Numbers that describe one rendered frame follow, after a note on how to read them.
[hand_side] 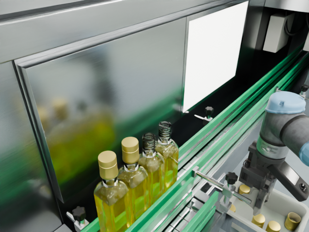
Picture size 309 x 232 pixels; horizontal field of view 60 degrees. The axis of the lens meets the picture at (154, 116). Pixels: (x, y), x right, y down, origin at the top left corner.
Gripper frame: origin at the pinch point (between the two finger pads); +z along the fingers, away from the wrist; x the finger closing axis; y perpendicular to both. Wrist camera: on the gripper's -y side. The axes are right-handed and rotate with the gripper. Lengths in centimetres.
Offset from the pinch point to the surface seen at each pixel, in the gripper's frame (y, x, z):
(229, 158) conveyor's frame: 16.5, -11.7, -1.0
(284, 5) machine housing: 29, -74, -40
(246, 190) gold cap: 7.2, -7.0, 4.4
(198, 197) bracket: 14.5, 11.1, -2.7
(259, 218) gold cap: -0.4, 0.6, 4.4
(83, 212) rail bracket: 26, 40, -15
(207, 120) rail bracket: 27.6, -13.2, -10.8
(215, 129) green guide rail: 26.0, -17.5, -5.6
